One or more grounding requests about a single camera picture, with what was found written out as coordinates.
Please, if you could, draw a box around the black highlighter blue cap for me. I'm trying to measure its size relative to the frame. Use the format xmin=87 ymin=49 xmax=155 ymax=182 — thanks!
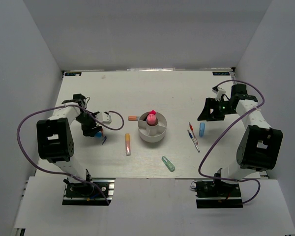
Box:
xmin=95 ymin=132 xmax=102 ymax=137

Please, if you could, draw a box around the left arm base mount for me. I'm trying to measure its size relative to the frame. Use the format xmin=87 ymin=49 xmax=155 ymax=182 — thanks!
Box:
xmin=62 ymin=178 xmax=115 ymax=206

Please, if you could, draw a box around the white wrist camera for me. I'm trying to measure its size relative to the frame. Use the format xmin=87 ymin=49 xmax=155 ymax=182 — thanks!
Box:
xmin=96 ymin=112 xmax=112 ymax=124
xmin=212 ymin=86 xmax=226 ymax=101

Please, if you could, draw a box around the red gel pen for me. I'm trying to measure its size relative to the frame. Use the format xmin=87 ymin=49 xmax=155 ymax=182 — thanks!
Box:
xmin=188 ymin=122 xmax=198 ymax=145

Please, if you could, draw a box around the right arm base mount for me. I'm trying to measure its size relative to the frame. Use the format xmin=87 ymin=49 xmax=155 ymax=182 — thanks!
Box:
xmin=190 ymin=180 xmax=243 ymax=209

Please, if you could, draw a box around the blue gel pen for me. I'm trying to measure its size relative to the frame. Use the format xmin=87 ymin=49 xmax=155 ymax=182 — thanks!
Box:
xmin=187 ymin=129 xmax=200 ymax=153

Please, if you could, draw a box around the white round pen holder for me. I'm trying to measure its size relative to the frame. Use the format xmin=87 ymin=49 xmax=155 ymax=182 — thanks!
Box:
xmin=138 ymin=112 xmax=167 ymax=143

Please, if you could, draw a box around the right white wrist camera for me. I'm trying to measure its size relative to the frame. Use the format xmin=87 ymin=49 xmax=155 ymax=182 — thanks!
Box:
xmin=212 ymin=86 xmax=226 ymax=101

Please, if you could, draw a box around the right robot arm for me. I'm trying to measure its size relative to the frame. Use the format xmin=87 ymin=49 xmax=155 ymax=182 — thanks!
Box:
xmin=197 ymin=84 xmax=283 ymax=196

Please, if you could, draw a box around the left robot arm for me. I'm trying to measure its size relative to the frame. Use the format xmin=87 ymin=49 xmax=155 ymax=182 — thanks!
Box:
xmin=36 ymin=94 xmax=102 ymax=196

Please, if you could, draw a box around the yellow capped orange highlighter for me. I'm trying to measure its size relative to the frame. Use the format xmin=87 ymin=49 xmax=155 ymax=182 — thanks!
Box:
xmin=124 ymin=133 xmax=131 ymax=156

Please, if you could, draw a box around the blue transparent highlighter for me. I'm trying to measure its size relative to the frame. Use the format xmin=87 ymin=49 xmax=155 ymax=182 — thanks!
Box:
xmin=199 ymin=122 xmax=206 ymax=137

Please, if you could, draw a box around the black highlighter pink cap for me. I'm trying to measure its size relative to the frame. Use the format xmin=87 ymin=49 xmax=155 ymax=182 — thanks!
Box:
xmin=149 ymin=110 xmax=156 ymax=116

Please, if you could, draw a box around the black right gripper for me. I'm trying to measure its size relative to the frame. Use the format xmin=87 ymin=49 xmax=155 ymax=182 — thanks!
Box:
xmin=198 ymin=97 xmax=237 ymax=121

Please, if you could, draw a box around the pink capped highlighter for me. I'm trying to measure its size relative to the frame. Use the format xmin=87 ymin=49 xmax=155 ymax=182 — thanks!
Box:
xmin=147 ymin=114 xmax=156 ymax=126

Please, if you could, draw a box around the green transparent highlighter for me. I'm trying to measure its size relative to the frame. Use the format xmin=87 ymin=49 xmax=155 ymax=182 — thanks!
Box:
xmin=161 ymin=156 xmax=175 ymax=172

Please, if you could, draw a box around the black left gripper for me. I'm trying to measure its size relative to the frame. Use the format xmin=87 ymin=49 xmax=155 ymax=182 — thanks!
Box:
xmin=75 ymin=111 xmax=102 ymax=137

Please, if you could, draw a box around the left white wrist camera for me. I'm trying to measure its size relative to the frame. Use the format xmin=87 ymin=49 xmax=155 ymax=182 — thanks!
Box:
xmin=96 ymin=112 xmax=112 ymax=124

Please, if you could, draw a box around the grey highlighter orange cap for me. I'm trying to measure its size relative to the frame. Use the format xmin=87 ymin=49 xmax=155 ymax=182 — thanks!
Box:
xmin=128 ymin=116 xmax=139 ymax=121

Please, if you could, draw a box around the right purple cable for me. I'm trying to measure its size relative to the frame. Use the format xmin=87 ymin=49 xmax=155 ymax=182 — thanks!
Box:
xmin=198 ymin=79 xmax=265 ymax=205

